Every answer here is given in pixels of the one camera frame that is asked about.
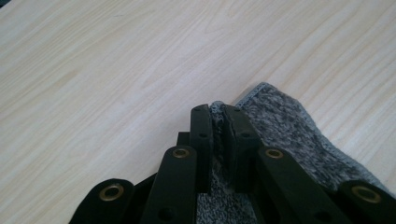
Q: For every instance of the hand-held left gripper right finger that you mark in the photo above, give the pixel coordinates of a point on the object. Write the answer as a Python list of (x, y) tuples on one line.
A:
[(241, 146)]

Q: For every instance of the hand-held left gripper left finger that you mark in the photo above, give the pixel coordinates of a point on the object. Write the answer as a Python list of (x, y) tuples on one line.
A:
[(201, 140)]

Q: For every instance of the grey cloth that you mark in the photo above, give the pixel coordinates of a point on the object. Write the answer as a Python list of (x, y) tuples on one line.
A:
[(280, 127)]

